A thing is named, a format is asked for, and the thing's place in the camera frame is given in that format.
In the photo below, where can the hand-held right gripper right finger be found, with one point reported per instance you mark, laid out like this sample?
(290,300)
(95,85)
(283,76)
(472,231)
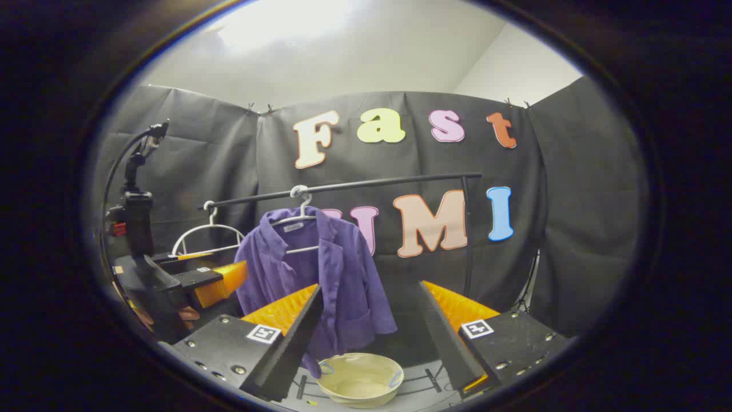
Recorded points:
(443,337)

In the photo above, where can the black camera stand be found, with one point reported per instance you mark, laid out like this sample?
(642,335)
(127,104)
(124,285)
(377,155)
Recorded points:
(137,223)

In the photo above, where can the black tripod stand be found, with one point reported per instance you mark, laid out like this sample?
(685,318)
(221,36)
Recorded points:
(524,300)

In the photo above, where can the black backdrop cloth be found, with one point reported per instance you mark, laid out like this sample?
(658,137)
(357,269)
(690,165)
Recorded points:
(572,200)

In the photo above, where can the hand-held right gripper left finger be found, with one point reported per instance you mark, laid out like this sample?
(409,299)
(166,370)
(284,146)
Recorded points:
(297,337)

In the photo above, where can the black clothes rack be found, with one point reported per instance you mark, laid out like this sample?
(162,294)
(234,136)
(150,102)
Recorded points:
(372,183)

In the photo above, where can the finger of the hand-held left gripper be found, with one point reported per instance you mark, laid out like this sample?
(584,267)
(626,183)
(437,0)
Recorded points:
(177,259)
(217,283)

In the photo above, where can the white plastic hanger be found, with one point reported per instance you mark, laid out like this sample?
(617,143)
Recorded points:
(200,228)

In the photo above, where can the white hanger with taped hook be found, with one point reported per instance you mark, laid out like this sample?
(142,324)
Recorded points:
(299,191)

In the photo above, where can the beige laundry hamper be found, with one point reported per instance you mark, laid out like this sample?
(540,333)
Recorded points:
(360,380)

